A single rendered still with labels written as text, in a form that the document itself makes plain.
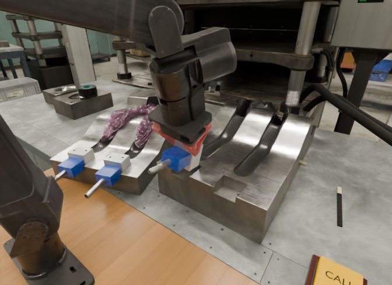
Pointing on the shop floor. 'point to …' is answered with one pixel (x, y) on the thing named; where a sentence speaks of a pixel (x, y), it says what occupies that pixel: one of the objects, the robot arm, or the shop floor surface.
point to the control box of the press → (361, 41)
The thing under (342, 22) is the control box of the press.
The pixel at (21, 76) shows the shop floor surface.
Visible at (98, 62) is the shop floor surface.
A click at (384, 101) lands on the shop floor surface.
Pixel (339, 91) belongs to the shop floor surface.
